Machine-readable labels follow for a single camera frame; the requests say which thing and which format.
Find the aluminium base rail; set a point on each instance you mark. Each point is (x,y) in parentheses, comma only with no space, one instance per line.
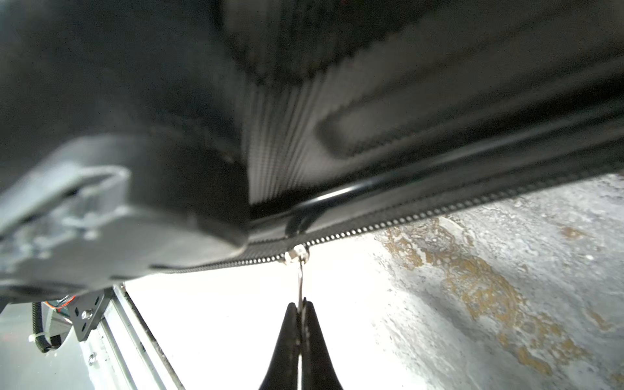
(123,353)

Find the black hard-shell suitcase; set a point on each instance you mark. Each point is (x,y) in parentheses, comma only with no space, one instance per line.
(174,136)

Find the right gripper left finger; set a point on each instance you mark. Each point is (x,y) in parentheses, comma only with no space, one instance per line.
(282,373)

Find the metal zipper pull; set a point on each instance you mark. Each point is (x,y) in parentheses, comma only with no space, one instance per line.
(298,256)

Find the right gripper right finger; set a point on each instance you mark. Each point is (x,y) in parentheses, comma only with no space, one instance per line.
(317,369)

